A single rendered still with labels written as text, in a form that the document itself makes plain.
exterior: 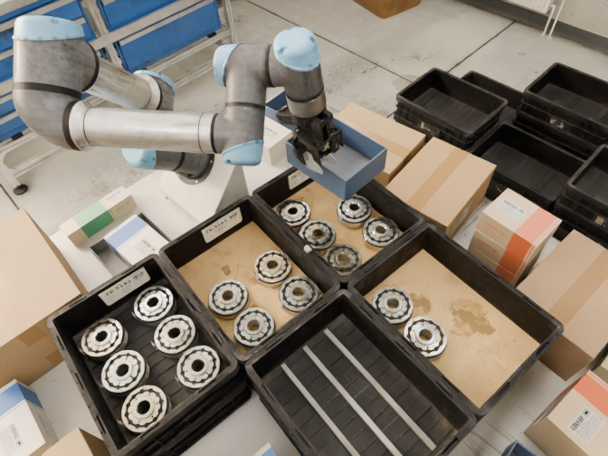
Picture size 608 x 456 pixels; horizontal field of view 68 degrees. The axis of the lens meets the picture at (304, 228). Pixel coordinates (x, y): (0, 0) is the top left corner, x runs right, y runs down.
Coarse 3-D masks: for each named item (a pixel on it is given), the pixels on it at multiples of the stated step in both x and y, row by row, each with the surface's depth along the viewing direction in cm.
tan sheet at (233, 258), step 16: (256, 224) 133; (224, 240) 131; (240, 240) 130; (256, 240) 130; (208, 256) 127; (224, 256) 127; (240, 256) 127; (256, 256) 126; (192, 272) 124; (208, 272) 124; (224, 272) 124; (240, 272) 124; (192, 288) 121; (208, 288) 121; (256, 288) 120; (272, 288) 120; (208, 304) 118; (256, 304) 117; (272, 304) 117; (224, 320) 115; (288, 320) 114
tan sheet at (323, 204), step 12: (300, 192) 140; (312, 192) 140; (324, 192) 140; (312, 204) 137; (324, 204) 136; (336, 204) 136; (312, 216) 134; (324, 216) 134; (336, 216) 133; (372, 216) 133; (336, 228) 131; (348, 228) 131; (360, 228) 130; (348, 240) 128; (360, 240) 128; (360, 252) 125; (372, 252) 125
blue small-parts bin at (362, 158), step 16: (352, 128) 112; (288, 144) 109; (352, 144) 115; (368, 144) 110; (288, 160) 114; (336, 160) 114; (352, 160) 114; (368, 160) 114; (384, 160) 109; (320, 176) 107; (336, 176) 102; (352, 176) 102; (368, 176) 108; (336, 192) 106; (352, 192) 106
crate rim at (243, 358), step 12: (216, 216) 123; (192, 228) 121; (180, 240) 119; (168, 264) 114; (180, 276) 112; (336, 288) 108; (324, 300) 106; (204, 312) 106; (300, 312) 104; (216, 324) 104; (288, 324) 103; (276, 336) 101; (252, 348) 100; (240, 360) 98
